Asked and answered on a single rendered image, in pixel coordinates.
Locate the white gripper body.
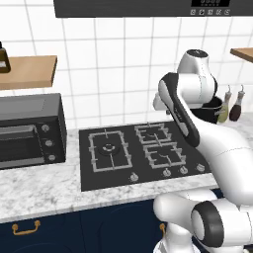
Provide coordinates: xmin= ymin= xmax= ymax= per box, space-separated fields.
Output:
xmin=152 ymin=93 xmax=171 ymax=114

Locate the black pot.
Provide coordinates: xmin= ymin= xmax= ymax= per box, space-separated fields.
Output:
xmin=190 ymin=96 xmax=227 ymax=125

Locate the black hob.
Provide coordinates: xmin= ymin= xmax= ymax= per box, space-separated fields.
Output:
xmin=78 ymin=121 xmax=218 ymax=193

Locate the yellow-green oil bottle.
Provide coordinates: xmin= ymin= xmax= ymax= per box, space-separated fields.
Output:
xmin=216 ymin=84 xmax=233 ymax=125

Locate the dark red bottle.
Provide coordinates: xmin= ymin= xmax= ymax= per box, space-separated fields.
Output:
xmin=228 ymin=84 xmax=246 ymax=123

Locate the dark grey range hood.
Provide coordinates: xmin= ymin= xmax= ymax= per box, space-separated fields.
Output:
xmin=52 ymin=0 xmax=253 ymax=19

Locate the navy cupboard door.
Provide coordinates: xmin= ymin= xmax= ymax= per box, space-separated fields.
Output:
xmin=80 ymin=199 xmax=166 ymax=253

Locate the black toaster oven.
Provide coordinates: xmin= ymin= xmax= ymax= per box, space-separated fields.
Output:
xmin=0 ymin=92 xmax=68 ymax=171

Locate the brown bottle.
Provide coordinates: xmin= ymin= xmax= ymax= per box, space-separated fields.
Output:
xmin=0 ymin=41 xmax=12 ymax=74

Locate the navy drawer front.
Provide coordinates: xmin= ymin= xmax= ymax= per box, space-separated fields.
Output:
xmin=0 ymin=211 xmax=82 ymax=253

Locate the wooden wall shelf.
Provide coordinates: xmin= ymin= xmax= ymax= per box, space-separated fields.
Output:
xmin=229 ymin=46 xmax=253 ymax=64
xmin=0 ymin=54 xmax=58 ymax=91

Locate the gold drawer handle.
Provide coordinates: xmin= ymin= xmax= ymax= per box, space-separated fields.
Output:
xmin=11 ymin=219 xmax=42 ymax=236

